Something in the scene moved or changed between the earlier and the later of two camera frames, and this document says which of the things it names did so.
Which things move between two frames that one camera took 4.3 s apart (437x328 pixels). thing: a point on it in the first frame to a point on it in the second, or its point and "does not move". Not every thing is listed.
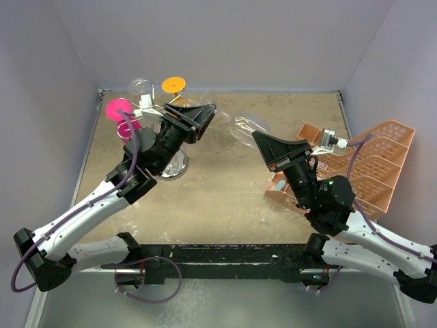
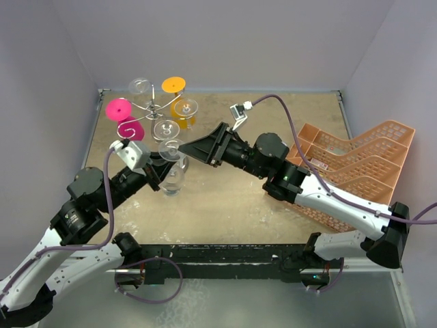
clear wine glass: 242,126 to 173,181
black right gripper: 278,153 to 212,148
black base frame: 156,263 does not move
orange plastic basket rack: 371,169 does not move
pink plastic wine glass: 123,105 does not move
